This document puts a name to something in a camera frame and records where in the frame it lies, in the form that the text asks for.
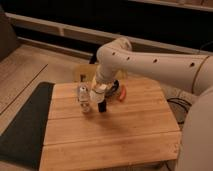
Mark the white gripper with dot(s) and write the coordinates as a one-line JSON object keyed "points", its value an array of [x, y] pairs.
{"points": [[99, 88]]}

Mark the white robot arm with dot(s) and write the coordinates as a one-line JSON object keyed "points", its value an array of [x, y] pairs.
{"points": [[192, 73]]}

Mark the black eraser block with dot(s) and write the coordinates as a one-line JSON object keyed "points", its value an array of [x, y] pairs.
{"points": [[102, 106]]}

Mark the black round bowl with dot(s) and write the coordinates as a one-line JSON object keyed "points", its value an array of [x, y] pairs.
{"points": [[113, 89]]}

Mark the clear plastic bottle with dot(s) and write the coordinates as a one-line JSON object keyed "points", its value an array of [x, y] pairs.
{"points": [[83, 98]]}

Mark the dark floor mat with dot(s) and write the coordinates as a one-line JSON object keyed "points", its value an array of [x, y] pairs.
{"points": [[22, 141]]}

